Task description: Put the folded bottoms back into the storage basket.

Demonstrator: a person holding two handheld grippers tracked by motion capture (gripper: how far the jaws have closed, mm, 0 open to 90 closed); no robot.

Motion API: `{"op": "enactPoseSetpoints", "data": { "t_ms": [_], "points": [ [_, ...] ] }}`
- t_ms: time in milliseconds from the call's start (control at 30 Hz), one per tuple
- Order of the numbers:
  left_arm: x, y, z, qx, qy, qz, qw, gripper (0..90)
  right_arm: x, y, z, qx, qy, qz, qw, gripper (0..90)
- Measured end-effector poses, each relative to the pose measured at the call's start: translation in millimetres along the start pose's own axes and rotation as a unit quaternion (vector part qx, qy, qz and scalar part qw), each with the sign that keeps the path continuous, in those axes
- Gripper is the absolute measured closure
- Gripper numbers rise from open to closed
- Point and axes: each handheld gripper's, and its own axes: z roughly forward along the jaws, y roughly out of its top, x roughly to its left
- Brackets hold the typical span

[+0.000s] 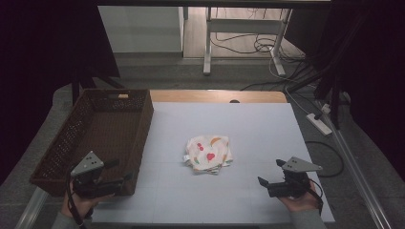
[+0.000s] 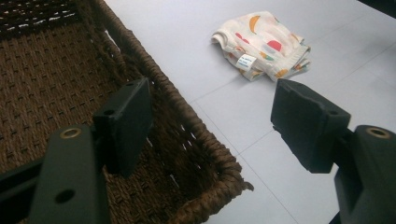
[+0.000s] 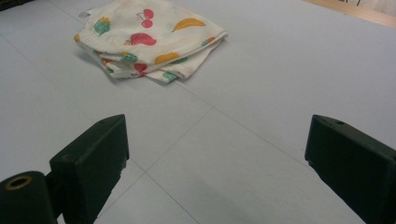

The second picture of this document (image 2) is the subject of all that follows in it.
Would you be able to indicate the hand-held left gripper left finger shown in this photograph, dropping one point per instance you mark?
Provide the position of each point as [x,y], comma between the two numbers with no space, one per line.
[124,124]

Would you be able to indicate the brown woven basket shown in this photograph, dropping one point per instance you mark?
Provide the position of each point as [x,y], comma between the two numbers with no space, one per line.
[62,81]

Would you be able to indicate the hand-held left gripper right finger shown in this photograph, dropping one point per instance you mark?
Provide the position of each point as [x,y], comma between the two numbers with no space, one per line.
[308,130]

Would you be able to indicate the cream patterned cloth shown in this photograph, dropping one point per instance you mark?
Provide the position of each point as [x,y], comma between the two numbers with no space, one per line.
[264,46]

